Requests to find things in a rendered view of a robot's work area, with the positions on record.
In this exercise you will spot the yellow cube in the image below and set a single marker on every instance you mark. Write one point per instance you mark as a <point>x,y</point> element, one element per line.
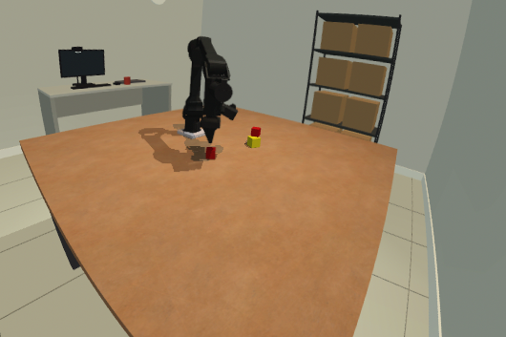
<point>253,142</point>

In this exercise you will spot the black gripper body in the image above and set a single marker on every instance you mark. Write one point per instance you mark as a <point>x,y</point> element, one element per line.
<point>210,111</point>

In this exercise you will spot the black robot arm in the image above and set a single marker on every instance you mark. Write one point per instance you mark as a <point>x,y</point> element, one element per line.
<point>216,73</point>

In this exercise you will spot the red cube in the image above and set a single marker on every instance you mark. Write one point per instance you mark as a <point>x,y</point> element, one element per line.
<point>255,131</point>
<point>210,152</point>

